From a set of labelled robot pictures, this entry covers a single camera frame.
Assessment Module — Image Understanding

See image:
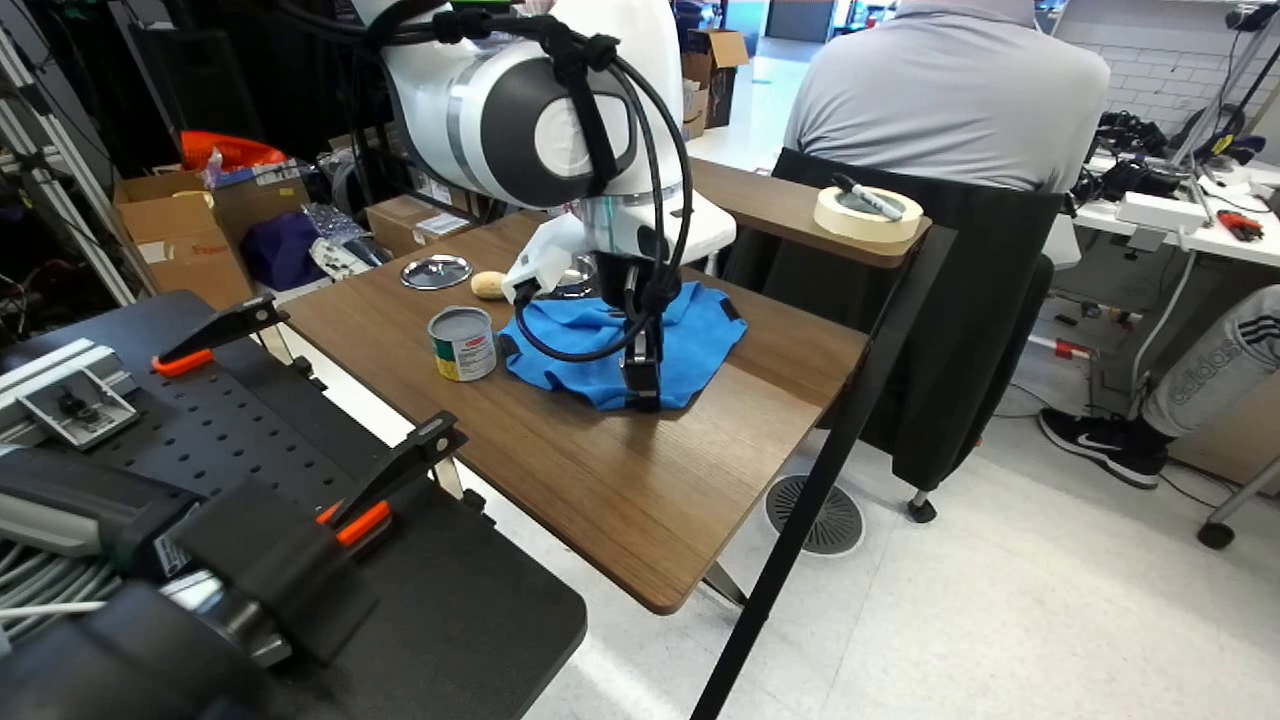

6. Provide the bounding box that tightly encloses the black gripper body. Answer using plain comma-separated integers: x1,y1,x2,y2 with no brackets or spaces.
591,247,685,369

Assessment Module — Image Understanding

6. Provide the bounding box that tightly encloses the blue towel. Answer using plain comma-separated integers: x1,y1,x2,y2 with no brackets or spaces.
491,275,751,415

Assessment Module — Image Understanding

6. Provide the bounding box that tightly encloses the wooden raised shelf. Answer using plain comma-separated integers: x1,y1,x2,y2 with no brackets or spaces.
685,158,937,275

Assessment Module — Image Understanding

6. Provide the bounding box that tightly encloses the tin can with label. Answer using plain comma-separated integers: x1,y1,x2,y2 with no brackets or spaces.
426,302,504,390

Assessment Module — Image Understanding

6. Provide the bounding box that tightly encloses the flat silver metal dish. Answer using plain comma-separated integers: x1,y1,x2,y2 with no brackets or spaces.
400,251,475,295

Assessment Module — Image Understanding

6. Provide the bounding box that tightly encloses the black metal table leg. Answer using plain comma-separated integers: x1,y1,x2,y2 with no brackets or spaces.
690,225,959,720

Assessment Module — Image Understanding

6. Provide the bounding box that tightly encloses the round grey floor base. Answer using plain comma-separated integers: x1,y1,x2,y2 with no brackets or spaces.
766,473,870,559

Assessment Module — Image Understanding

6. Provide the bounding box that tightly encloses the small closed cardboard box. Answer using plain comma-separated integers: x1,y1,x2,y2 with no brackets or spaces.
361,193,472,261

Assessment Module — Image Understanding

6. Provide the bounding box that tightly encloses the open background cardboard box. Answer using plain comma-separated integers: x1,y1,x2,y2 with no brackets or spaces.
678,28,751,135

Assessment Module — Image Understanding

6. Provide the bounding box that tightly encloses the white tape roll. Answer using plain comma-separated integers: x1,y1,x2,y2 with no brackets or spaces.
811,181,927,251

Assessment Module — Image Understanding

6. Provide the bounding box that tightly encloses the large black orange clamp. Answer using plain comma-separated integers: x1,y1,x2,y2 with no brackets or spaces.
311,411,472,554

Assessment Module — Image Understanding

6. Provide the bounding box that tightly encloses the black perforated mounting board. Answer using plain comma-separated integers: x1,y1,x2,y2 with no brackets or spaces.
0,294,591,720

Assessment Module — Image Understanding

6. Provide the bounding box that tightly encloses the office chair with black jacket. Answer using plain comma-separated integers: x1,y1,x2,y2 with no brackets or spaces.
678,149,1068,529

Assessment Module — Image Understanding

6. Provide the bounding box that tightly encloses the person in grey shirt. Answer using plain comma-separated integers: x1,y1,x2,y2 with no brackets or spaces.
781,0,1116,204

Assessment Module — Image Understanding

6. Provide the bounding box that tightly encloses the small black orange clamp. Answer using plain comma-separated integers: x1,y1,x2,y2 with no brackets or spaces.
147,294,294,386

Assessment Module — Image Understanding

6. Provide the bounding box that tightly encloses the orange plastic item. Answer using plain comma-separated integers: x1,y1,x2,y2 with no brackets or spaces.
175,129,294,176

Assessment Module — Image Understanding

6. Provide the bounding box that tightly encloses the large open cardboard box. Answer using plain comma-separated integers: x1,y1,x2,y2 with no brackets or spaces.
114,164,311,311

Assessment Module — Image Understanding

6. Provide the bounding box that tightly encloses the black sneaker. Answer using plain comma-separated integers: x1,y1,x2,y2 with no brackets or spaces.
1037,406,1174,493

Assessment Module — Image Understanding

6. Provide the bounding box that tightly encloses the leg in grey trousers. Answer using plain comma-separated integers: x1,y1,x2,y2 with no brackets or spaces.
1140,281,1280,445

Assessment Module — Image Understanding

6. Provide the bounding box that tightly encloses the white desk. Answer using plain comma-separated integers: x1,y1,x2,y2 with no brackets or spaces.
1072,172,1280,275

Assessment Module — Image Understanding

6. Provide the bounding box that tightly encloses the red hand tool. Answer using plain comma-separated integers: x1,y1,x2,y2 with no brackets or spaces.
1213,210,1268,247

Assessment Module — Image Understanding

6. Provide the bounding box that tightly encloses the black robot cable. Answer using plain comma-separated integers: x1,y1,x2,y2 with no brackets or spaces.
514,19,702,369

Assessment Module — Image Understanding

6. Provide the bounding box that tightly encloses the silver metal bracket plate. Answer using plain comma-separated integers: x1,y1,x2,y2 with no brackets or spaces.
17,363,140,453

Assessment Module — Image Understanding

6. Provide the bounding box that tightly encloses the aluminium frame profile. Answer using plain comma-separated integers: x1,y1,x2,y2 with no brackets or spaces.
0,23,143,311

